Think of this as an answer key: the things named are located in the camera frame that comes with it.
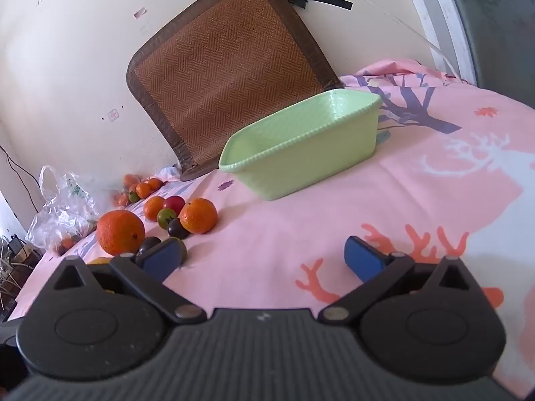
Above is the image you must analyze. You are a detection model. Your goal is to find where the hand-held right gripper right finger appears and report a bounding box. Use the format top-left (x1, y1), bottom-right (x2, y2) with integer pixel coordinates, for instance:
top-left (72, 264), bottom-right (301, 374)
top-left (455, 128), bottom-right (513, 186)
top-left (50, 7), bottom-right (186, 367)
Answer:
top-left (320, 236), bottom-right (486, 324)

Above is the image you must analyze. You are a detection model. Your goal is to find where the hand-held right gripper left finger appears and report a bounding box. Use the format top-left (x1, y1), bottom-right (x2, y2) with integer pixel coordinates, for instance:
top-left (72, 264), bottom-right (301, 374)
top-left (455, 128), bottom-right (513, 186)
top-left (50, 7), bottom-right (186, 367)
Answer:
top-left (52, 237), bottom-right (207, 324)

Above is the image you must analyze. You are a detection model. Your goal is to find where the dark purple plum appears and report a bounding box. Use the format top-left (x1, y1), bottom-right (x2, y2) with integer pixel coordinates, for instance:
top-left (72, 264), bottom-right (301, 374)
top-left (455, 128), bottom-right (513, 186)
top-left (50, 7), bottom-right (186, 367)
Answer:
top-left (167, 218), bottom-right (190, 240)
top-left (137, 236), bottom-right (162, 257)

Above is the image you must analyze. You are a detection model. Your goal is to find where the large orange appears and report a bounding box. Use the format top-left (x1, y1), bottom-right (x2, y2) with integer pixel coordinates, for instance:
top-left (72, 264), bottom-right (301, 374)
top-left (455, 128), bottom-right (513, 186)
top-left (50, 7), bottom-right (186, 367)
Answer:
top-left (97, 210), bottom-right (146, 256)

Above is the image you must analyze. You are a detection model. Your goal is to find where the red apple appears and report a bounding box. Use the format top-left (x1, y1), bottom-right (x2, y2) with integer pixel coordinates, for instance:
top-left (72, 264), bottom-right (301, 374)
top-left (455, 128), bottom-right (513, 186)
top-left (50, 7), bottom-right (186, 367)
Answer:
top-left (163, 195), bottom-right (186, 217)

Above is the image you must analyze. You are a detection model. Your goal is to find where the light green plastic basket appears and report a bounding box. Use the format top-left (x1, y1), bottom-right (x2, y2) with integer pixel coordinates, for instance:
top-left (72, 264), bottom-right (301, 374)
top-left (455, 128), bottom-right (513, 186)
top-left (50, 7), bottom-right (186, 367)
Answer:
top-left (218, 90), bottom-right (383, 201)

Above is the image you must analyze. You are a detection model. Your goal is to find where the tangerine with green stem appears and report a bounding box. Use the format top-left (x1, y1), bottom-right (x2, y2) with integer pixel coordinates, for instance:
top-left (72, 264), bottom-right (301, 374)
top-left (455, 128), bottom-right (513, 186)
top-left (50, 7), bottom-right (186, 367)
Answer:
top-left (179, 197), bottom-right (219, 235)

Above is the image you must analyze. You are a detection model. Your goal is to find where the pink printed blanket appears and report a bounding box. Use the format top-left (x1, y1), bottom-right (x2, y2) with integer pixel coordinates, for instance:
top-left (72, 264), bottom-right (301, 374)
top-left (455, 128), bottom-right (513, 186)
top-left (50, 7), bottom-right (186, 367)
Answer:
top-left (8, 57), bottom-right (535, 399)

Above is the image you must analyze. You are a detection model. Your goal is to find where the clear plastic bag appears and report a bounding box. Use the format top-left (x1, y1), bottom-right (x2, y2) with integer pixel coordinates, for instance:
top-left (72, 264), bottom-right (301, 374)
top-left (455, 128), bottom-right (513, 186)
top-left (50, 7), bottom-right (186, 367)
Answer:
top-left (26, 165), bottom-right (122, 255)

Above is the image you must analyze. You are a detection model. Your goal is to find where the brown woven seat mat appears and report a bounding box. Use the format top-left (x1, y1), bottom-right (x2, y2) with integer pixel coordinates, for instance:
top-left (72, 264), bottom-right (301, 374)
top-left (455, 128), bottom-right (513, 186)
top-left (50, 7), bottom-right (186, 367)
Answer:
top-left (126, 0), bottom-right (345, 182)

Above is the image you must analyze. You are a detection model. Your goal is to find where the long black tape strip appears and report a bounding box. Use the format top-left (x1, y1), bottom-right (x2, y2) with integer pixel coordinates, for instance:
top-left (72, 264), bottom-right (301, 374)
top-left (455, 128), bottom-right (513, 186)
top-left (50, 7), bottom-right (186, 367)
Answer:
top-left (308, 0), bottom-right (354, 11)

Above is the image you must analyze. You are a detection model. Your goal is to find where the tangle of cables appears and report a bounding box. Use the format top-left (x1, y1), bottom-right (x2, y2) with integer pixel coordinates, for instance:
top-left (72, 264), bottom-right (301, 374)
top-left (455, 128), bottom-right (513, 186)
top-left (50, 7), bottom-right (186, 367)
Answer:
top-left (0, 234), bottom-right (30, 314)

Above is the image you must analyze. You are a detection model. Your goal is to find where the thin black cable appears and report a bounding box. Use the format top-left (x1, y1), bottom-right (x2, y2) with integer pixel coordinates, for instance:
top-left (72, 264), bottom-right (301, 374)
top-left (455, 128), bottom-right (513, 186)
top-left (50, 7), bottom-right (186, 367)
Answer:
top-left (0, 144), bottom-right (42, 214)

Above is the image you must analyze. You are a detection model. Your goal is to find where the thin white cable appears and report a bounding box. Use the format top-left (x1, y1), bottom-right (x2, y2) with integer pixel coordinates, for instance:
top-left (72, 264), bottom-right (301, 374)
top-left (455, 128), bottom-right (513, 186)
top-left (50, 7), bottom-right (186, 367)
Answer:
top-left (313, 0), bottom-right (458, 81)

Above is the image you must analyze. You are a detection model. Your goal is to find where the white window frame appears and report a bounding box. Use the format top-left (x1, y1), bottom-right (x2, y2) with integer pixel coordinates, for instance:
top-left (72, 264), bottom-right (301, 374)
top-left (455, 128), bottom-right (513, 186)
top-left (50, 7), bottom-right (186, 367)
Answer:
top-left (401, 0), bottom-right (479, 88)

